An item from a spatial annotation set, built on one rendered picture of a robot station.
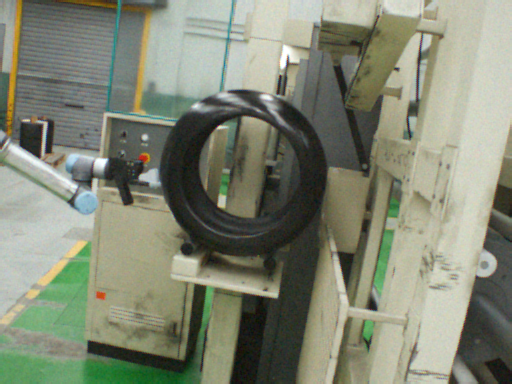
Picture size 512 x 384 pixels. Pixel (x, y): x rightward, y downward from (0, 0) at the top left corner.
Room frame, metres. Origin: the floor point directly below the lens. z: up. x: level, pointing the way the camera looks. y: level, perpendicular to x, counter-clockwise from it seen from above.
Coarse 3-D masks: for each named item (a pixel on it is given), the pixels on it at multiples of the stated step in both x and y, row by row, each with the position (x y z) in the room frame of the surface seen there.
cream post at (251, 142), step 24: (264, 0) 1.93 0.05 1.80; (288, 0) 1.93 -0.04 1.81; (264, 24) 1.93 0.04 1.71; (264, 48) 1.92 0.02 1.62; (264, 72) 1.92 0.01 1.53; (240, 120) 1.93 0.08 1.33; (240, 144) 1.93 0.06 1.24; (264, 144) 1.92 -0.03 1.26; (240, 168) 1.93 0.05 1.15; (264, 168) 2.02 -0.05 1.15; (240, 192) 1.92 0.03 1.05; (240, 216) 1.92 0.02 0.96; (216, 288) 1.93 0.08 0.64; (216, 312) 1.93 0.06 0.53; (240, 312) 1.93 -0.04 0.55; (216, 336) 1.93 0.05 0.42; (216, 360) 1.92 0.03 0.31
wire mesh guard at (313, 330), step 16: (320, 256) 1.90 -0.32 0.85; (336, 256) 1.40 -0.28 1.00; (320, 272) 1.80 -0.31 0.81; (336, 272) 1.24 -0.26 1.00; (320, 288) 1.66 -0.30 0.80; (336, 288) 1.15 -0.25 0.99; (320, 304) 1.53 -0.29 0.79; (336, 304) 1.14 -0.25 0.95; (320, 320) 1.44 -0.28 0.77; (304, 336) 1.90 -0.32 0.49; (336, 336) 1.03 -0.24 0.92; (304, 352) 1.83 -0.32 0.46; (320, 352) 1.28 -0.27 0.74; (336, 352) 1.03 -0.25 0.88; (304, 368) 1.68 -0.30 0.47; (320, 368) 1.23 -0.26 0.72
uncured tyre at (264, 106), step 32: (224, 96) 1.58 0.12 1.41; (256, 96) 1.57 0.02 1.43; (192, 128) 1.56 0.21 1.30; (288, 128) 1.54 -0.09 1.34; (192, 160) 1.83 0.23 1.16; (320, 160) 1.55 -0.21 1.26; (192, 192) 1.82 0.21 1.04; (320, 192) 1.55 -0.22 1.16; (192, 224) 1.56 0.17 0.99; (224, 224) 1.81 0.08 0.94; (256, 224) 1.80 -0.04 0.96; (288, 224) 1.53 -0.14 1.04
